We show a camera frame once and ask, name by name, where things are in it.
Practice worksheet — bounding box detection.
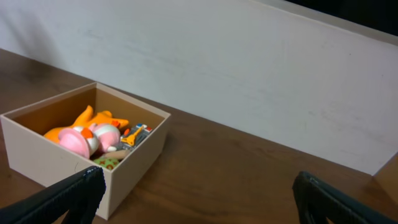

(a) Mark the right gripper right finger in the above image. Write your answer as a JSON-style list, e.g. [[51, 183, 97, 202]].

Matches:
[[292, 171, 397, 224]]

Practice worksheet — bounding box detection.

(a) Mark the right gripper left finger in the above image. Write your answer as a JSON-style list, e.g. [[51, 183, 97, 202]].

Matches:
[[1, 166, 106, 224]]

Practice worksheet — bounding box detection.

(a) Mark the green patterned ball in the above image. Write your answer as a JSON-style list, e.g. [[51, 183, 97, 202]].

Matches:
[[93, 157, 120, 170]]

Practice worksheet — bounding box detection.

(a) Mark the pink white bunny figure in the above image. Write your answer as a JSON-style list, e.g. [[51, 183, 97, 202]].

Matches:
[[58, 121, 121, 159]]

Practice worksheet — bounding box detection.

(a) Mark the orange rubber dog toy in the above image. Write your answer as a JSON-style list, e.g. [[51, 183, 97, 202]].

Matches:
[[44, 105, 129, 143]]

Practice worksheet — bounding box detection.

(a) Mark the red grey toy truck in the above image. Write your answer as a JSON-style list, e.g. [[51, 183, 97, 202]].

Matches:
[[116, 123, 152, 151]]

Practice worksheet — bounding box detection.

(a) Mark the wooden pellet drum toy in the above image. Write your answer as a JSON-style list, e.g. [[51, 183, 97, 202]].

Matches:
[[100, 150, 131, 161]]

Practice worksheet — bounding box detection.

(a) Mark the white cardboard box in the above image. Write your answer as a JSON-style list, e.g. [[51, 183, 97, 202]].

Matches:
[[1, 83, 171, 219]]

